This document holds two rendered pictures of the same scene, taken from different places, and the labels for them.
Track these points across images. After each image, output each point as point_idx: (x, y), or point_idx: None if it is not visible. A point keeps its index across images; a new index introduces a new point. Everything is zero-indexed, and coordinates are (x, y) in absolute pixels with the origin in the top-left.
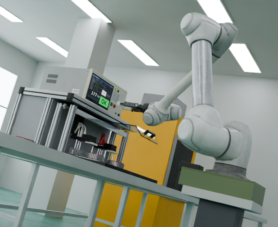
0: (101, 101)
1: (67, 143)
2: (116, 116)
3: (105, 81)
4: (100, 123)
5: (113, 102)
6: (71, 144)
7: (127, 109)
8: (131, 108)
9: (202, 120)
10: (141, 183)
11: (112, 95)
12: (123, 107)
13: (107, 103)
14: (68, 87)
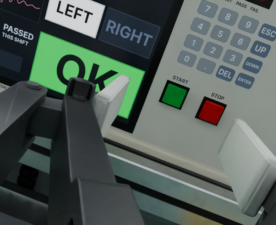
0: (55, 67)
1: (6, 218)
2: (198, 190)
3: None
4: (13, 209)
5: (195, 87)
6: (28, 223)
7: (230, 180)
8: (253, 185)
9: None
10: None
11: (179, 29)
12: (225, 139)
13: (128, 86)
14: None
